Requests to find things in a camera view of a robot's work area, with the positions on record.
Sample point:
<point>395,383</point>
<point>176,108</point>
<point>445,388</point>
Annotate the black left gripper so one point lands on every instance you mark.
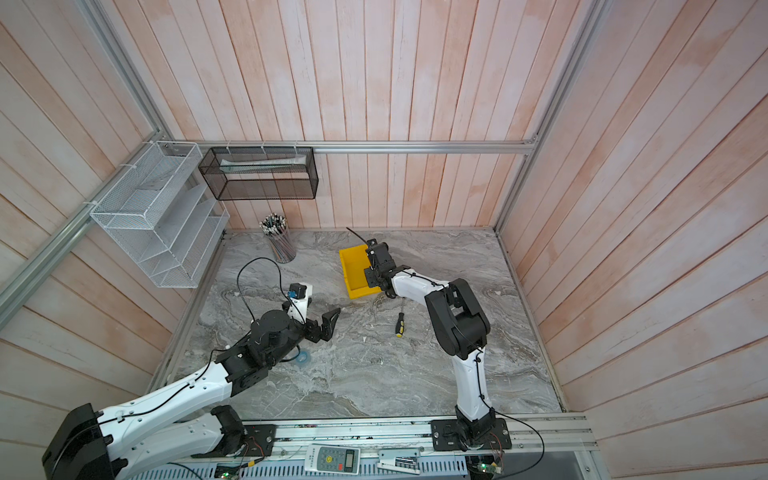
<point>328,326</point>

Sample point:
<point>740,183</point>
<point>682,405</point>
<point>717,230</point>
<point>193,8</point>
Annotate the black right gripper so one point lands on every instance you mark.
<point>372,275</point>

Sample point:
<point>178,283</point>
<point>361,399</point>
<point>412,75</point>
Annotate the black yellow screwdriver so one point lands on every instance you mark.
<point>400,325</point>

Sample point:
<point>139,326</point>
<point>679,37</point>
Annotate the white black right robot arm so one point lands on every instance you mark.
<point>461,328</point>

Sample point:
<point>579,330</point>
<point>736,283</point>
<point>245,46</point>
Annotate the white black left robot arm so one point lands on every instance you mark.
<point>189,417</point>

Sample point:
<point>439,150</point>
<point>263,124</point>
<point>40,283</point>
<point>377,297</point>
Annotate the yellow plastic storage bin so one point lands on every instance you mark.
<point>354,262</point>

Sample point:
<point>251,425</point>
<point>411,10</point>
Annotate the mesh pen cup with pens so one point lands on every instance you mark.
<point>275,228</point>

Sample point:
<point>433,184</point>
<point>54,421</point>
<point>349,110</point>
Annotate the grey handheld controller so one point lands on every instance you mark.
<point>328,459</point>

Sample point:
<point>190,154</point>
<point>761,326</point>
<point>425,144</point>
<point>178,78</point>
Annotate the white label plate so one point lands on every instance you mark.
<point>403,461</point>

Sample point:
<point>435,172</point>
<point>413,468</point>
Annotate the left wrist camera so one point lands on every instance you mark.
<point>300,291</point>

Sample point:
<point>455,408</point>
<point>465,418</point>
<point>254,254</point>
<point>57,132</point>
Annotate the black mesh wall basket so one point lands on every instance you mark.
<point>260,173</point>

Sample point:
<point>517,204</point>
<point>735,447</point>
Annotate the white wire mesh shelf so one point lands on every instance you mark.
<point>166,221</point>

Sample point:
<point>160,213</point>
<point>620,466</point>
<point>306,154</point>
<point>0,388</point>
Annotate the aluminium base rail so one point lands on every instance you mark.
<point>522,433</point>

